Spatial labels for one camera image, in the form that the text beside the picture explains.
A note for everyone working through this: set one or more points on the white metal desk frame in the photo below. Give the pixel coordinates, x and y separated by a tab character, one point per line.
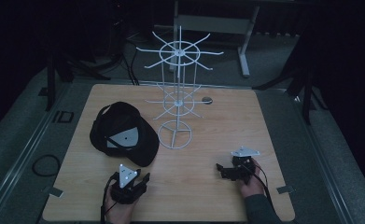
217	24

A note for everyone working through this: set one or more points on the black baseball cap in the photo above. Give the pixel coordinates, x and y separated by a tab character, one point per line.
146	146

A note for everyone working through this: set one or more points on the black tripod stand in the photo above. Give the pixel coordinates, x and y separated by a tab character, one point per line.
301	84
58	68

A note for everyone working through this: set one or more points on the black rectangular floor frame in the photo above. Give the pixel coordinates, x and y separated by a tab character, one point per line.
64	116

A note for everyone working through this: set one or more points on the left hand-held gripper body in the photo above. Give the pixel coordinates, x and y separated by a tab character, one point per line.
126	186

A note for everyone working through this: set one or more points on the person's right hand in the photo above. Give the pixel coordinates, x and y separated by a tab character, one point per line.
252	186

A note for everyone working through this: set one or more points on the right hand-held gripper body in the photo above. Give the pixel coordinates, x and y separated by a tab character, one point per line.
243	165

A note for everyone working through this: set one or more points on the round grey table grommet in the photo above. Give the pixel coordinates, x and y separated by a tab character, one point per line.
207	100

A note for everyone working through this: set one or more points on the grey tape strip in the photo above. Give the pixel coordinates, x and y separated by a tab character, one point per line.
53	191
285	189

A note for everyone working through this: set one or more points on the person's left hand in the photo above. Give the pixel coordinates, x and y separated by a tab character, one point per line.
121	213

